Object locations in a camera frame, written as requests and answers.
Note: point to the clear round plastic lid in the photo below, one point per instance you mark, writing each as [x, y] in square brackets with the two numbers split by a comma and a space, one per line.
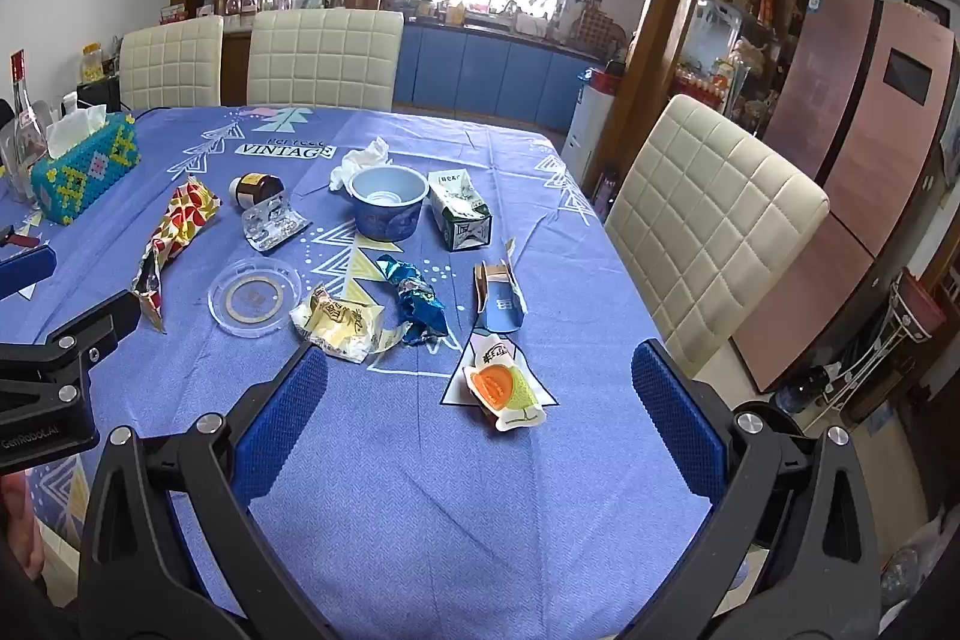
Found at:
[255, 299]

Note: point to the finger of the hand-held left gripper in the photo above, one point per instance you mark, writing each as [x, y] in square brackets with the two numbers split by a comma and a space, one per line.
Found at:
[26, 271]
[94, 321]

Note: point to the pink double door refrigerator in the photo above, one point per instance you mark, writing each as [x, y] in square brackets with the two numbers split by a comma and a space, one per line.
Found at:
[847, 160]

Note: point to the white water dispenser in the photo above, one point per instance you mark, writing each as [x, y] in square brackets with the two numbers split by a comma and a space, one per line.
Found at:
[592, 123]

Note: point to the blue kitchen base cabinets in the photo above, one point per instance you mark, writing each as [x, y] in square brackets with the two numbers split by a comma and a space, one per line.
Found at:
[487, 70]

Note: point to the blue printed tablecloth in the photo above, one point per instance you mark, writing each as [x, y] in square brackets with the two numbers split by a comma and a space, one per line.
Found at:
[420, 497]

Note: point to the blue foil candy wrapper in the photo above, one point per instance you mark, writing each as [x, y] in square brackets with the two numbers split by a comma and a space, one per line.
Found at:
[416, 302]

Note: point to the yellow white snack wrapper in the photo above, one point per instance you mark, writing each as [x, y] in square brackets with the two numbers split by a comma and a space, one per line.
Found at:
[341, 317]

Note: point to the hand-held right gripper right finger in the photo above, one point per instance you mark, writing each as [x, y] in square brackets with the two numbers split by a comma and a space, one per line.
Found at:
[675, 422]

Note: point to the wooden shelf unit with goods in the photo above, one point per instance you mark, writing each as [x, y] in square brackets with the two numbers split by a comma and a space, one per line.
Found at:
[742, 33]

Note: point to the red gold patterned foil wrapper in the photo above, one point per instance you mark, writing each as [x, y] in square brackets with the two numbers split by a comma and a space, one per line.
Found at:
[176, 224]

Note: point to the yellow plastic jar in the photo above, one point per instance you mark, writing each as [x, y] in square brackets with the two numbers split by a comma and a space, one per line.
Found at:
[90, 63]

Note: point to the orange jelly cup wrapper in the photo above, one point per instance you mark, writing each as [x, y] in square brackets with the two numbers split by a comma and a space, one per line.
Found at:
[499, 389]

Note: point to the clear glass bottle red cap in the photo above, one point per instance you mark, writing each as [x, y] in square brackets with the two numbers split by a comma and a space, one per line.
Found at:
[26, 130]

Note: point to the crumpled white tissue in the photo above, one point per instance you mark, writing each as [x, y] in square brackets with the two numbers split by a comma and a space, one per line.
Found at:
[360, 160]

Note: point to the silver pill blister pack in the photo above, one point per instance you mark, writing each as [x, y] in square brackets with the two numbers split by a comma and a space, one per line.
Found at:
[274, 227]

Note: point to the small black box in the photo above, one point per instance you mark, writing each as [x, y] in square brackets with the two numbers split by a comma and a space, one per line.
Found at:
[101, 94]

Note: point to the small brown jar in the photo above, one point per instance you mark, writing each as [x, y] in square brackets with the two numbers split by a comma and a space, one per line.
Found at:
[255, 190]

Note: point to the beaded teal tissue box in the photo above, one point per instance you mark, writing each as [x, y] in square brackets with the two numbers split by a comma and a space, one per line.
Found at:
[90, 175]

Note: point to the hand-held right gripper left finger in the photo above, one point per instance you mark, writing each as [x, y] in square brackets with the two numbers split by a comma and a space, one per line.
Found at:
[281, 419]

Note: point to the blue paper cup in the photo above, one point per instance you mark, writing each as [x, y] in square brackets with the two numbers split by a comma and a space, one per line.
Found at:
[390, 216]

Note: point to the cream quilted dining chair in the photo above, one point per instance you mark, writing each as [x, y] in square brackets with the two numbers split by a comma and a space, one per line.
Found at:
[322, 59]
[169, 63]
[705, 212]

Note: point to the small blue torn carton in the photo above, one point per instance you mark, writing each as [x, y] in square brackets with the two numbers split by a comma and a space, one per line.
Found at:
[499, 306]

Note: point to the green black packet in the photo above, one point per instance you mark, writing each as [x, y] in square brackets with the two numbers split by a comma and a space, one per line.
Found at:
[457, 220]

